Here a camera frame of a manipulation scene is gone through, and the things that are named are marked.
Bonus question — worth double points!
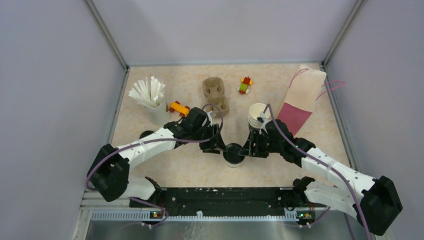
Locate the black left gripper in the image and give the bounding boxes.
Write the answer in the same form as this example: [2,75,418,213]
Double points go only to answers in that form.
[191,123,228,155]

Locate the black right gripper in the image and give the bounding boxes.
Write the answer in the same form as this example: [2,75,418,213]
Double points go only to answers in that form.
[239,129,283,158]

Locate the black cup lid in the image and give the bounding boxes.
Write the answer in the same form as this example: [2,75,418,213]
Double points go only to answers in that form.
[223,143,245,163]

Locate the single white paper cup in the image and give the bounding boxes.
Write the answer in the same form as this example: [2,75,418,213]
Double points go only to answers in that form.
[225,161,243,168]

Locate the stack of paper cups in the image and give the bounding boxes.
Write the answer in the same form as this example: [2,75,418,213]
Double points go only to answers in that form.
[248,103,271,130]

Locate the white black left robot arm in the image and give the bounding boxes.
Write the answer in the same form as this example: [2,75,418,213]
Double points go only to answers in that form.
[85,107,225,207]

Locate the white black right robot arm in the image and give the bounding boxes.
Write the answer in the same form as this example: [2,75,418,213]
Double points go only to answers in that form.
[238,119,403,236]

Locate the yellow toy brick car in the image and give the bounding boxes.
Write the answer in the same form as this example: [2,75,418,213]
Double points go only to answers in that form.
[169,101,190,118]

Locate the brown cardboard cup carrier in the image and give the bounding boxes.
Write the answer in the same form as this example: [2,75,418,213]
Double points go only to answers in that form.
[202,77,230,118]

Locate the red green toy brick car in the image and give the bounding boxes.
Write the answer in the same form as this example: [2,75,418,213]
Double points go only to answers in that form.
[236,76,253,95]

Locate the white straw holder cup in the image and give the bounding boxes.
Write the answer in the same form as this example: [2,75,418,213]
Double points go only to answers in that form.
[144,99,171,126]

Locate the stack of black lids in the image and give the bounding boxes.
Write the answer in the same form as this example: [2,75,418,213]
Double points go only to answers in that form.
[139,130,154,139]

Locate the kraft pink paper bag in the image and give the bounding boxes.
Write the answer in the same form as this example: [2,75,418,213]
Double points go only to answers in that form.
[276,64,346,135]

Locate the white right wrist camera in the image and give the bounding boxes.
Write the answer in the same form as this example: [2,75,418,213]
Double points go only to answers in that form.
[256,111,270,126]

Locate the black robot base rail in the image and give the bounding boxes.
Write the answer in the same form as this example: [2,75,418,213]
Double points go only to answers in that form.
[146,187,322,209]

